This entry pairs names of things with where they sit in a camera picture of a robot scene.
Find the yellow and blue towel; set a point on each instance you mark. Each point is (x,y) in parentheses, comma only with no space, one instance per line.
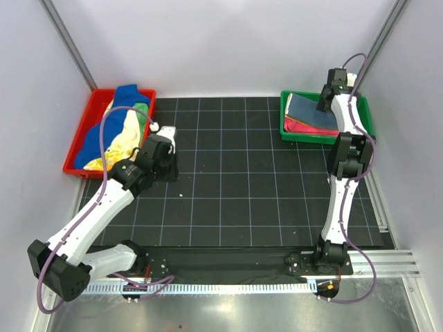
(303,110)

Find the green plastic bin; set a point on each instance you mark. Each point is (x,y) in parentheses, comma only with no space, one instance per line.
(362,107)

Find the right aluminium corner post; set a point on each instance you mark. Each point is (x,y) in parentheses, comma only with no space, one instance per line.
(386,29)

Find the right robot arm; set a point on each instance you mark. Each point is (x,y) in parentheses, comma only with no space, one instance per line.
(347,163)

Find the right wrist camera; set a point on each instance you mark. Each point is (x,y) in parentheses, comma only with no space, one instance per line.
(351,79)

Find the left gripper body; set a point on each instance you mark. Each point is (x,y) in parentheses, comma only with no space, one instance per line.
(160,171)

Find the left aluminium corner post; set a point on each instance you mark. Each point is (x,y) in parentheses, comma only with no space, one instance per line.
(68,42)

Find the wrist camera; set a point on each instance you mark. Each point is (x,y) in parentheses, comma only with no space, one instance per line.
(351,79)
(168,132)

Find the cream towel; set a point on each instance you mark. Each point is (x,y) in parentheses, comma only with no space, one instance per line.
(121,134)

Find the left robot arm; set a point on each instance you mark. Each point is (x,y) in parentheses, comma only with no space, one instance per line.
(63,263)

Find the green towel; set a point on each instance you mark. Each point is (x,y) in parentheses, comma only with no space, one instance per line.
(142,115)

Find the slotted cable duct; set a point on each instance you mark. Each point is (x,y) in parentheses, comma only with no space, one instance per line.
(119,287)

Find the black grid mat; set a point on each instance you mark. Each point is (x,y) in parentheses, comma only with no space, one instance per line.
(240,184)

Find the aluminium corner post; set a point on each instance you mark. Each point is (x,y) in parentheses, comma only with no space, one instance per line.
(68,42)
(386,29)

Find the red plastic bin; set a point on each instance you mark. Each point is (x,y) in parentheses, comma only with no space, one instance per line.
(147,114)

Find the pink towel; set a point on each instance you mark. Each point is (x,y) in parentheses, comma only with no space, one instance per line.
(294,126)

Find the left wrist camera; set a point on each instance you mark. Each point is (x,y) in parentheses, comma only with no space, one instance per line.
(168,132)

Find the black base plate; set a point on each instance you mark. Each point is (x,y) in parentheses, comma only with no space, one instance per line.
(242,265)

